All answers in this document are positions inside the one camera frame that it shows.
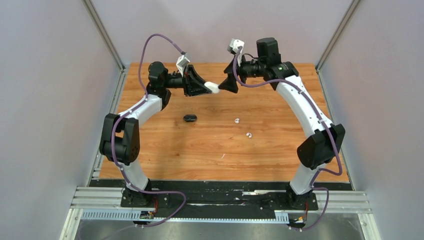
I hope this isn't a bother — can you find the slotted cable duct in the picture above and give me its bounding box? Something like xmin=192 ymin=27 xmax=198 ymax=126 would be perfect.
xmin=81 ymin=209 xmax=290 ymax=224

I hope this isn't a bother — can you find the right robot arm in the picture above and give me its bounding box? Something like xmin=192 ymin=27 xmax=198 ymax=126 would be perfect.
xmin=218 ymin=37 xmax=346 ymax=209

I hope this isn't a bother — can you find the aluminium corner post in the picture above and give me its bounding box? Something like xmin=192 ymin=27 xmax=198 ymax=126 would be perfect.
xmin=315 ymin=0 xmax=362 ymax=73
xmin=82 ymin=0 xmax=126 ymax=72

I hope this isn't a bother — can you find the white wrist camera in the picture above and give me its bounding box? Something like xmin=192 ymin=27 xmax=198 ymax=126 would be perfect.
xmin=227 ymin=38 xmax=245 ymax=66
xmin=175 ymin=52 xmax=191 ymax=75

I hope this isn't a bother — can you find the left aluminium corner post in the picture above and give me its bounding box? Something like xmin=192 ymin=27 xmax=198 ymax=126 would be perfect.
xmin=82 ymin=0 xmax=126 ymax=72

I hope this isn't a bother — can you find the white earbud charging case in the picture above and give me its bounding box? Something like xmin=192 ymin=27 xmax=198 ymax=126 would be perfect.
xmin=204 ymin=81 xmax=220 ymax=94

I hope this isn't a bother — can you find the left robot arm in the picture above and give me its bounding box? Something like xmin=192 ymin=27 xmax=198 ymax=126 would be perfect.
xmin=99 ymin=61 xmax=219 ymax=207

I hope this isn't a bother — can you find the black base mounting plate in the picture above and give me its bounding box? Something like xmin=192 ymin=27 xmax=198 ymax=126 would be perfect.
xmin=88 ymin=179 xmax=354 ymax=220

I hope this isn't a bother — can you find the right aluminium corner post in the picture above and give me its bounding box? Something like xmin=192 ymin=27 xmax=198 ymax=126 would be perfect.
xmin=315 ymin=0 xmax=362 ymax=73

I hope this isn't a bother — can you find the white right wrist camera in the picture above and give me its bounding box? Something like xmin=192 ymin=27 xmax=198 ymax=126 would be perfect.
xmin=227 ymin=38 xmax=245 ymax=66

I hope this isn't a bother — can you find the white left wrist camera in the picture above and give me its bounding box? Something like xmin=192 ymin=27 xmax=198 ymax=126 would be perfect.
xmin=175 ymin=52 xmax=191 ymax=75

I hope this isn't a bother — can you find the aluminium frame rail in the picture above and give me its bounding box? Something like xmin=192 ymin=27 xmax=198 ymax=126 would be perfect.
xmin=70 ymin=187 xmax=373 ymax=214

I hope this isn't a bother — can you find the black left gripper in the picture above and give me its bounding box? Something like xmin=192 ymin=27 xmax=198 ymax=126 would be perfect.
xmin=163 ymin=65 xmax=212 ymax=98

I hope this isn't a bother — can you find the black earbud charging case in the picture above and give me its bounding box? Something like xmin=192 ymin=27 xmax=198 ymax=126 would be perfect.
xmin=183 ymin=114 xmax=198 ymax=123

